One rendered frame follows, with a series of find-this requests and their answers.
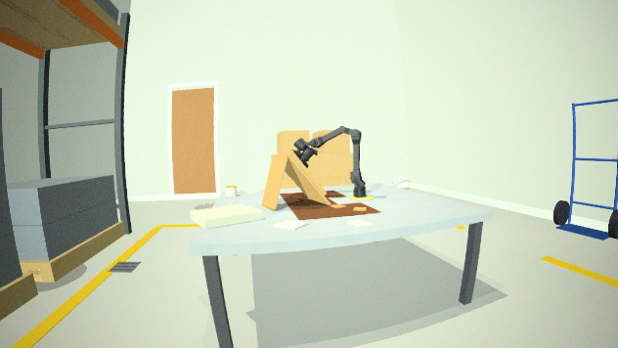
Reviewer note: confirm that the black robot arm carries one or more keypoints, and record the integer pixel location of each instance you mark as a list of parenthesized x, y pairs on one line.
[(356, 136)]

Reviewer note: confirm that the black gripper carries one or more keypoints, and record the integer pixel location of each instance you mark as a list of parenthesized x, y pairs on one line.
[(304, 158)]

